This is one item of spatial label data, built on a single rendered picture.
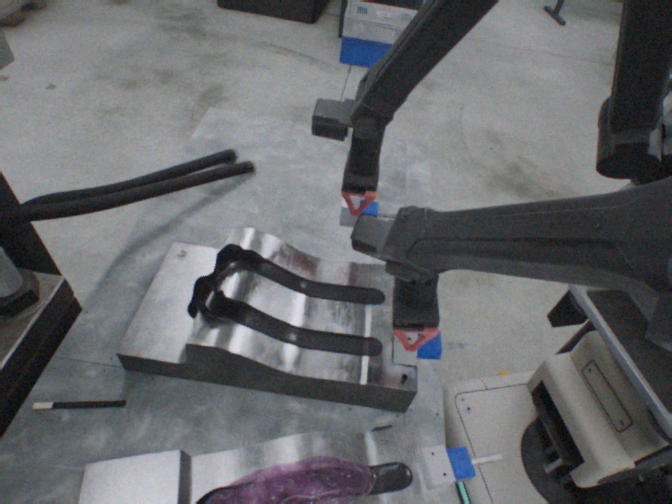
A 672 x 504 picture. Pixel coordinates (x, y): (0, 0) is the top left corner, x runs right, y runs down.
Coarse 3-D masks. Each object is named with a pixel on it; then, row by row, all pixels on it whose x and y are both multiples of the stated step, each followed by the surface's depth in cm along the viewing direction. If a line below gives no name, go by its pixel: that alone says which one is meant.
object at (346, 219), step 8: (344, 200) 87; (352, 200) 87; (360, 200) 89; (344, 208) 86; (368, 208) 88; (376, 208) 88; (344, 216) 88; (352, 216) 87; (376, 216) 87; (384, 216) 89; (392, 216) 89; (344, 224) 89; (352, 224) 89
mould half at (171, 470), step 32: (256, 448) 61; (288, 448) 60; (320, 448) 61; (352, 448) 64; (384, 448) 66; (416, 448) 66; (96, 480) 54; (128, 480) 54; (160, 480) 54; (192, 480) 58; (224, 480) 59; (416, 480) 63
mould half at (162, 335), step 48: (240, 240) 80; (192, 288) 81; (240, 288) 73; (384, 288) 82; (144, 336) 73; (192, 336) 66; (240, 336) 68; (384, 336) 75; (240, 384) 74; (288, 384) 72; (336, 384) 70; (384, 384) 69
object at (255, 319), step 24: (216, 264) 74; (240, 264) 75; (264, 264) 79; (216, 288) 71; (288, 288) 78; (312, 288) 82; (336, 288) 82; (360, 288) 82; (192, 312) 74; (216, 312) 76; (240, 312) 72; (264, 312) 72; (288, 336) 73; (312, 336) 74; (336, 336) 75; (360, 336) 75
